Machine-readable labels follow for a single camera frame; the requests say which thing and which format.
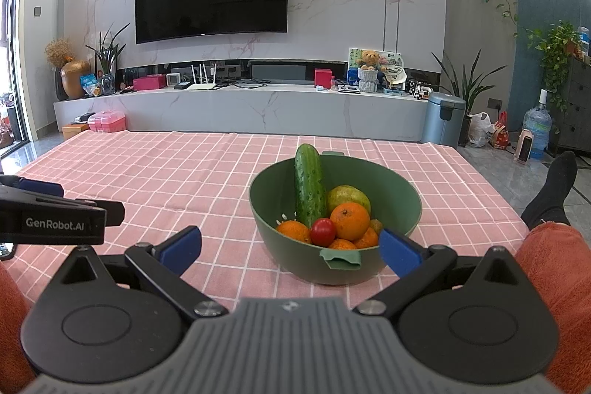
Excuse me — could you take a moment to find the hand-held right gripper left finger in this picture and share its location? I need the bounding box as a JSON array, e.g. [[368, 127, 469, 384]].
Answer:
[[46, 225, 230, 321]]

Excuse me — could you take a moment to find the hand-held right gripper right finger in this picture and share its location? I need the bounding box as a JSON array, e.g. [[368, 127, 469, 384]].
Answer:
[[353, 228, 532, 317]]

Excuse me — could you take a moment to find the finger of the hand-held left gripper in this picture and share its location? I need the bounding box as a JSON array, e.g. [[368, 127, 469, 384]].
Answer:
[[0, 175, 64, 198], [0, 186, 125, 227]]

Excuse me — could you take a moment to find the orange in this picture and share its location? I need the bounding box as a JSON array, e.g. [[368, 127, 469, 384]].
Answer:
[[276, 220, 313, 244], [330, 201, 371, 241], [355, 226, 380, 250]]

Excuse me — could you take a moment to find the red tomato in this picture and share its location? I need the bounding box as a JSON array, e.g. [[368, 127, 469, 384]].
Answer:
[[310, 217, 337, 248]]

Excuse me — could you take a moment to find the green colander bowl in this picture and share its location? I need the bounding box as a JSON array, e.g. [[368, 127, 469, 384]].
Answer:
[[249, 151, 423, 286]]

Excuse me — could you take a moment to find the pink checkered tablecloth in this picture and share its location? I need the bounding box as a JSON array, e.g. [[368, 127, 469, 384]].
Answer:
[[2, 130, 529, 307]]

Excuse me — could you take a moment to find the orange cardboard box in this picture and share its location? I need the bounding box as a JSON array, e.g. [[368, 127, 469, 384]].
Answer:
[[61, 123, 90, 141]]

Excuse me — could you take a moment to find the yellow-green pear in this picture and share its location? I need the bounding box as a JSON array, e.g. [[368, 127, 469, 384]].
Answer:
[[326, 185, 371, 217]]

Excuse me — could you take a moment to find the pink plastic toolbox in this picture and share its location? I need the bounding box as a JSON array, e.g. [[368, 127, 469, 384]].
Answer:
[[88, 109, 127, 133]]

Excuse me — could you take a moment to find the gold vase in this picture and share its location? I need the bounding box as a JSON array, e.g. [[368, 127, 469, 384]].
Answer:
[[60, 59, 92, 100]]

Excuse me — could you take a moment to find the person's left leg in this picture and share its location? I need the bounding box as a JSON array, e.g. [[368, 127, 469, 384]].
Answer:
[[0, 260, 38, 394]]

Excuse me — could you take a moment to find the person's leg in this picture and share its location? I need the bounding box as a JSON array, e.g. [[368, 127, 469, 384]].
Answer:
[[513, 222, 591, 394], [0, 260, 38, 394]]

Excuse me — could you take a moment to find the blue snack bag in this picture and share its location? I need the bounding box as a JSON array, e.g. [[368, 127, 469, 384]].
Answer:
[[79, 73, 103, 97]]

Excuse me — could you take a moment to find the green cucumber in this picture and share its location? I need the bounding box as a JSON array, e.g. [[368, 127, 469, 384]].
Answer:
[[294, 143, 328, 229]]

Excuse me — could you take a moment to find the magenta box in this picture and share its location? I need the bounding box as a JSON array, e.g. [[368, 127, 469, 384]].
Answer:
[[132, 75, 167, 91]]

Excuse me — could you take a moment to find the dried flower bunch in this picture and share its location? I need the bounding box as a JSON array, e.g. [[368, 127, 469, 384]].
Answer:
[[45, 38, 75, 69]]

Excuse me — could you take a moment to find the blue-grey trash can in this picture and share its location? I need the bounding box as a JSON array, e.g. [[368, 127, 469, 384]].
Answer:
[[421, 93, 467, 147]]

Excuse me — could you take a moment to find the glass balcony door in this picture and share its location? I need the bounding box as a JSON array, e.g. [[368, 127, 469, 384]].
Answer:
[[0, 0, 34, 150]]

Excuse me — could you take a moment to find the green plant in glass vase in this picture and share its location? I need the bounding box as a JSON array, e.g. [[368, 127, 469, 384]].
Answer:
[[85, 23, 131, 95]]

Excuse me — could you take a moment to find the white plastic bag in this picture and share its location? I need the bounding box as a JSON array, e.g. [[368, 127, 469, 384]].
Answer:
[[467, 112, 495, 148]]

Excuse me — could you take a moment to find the red gift bag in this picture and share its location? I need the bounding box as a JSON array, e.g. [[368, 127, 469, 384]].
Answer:
[[489, 111, 509, 150]]

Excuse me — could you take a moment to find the white router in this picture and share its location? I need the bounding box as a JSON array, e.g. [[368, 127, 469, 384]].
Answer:
[[187, 62, 218, 91]]

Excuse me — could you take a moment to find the person's black sock foot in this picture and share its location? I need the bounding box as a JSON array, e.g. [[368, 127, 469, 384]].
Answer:
[[520, 151, 578, 233]]

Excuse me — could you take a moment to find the pink space heater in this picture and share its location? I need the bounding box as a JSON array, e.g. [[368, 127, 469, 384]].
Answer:
[[516, 129, 535, 165]]

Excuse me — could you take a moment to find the person's right leg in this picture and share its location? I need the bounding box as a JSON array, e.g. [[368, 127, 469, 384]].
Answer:
[[513, 222, 591, 394]]

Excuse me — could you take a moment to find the long-leaf potted plant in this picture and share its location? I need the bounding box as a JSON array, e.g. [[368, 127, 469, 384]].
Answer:
[[431, 50, 497, 145]]

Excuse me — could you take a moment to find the grey marble tv cabinet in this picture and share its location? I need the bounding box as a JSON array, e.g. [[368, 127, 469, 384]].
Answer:
[[53, 59, 444, 142]]

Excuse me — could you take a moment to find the blue water bottle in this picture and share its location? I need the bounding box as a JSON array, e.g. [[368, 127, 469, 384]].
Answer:
[[523, 89, 551, 160]]

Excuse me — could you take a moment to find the brown teddy bear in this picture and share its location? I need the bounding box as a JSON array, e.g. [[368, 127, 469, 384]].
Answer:
[[355, 50, 380, 70]]

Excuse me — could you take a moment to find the grey dresser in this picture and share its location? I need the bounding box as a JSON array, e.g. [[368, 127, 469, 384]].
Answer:
[[556, 55, 591, 155]]

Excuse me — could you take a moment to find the leafy pothos plant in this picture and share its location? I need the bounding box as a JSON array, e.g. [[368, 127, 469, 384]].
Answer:
[[526, 21, 580, 113]]

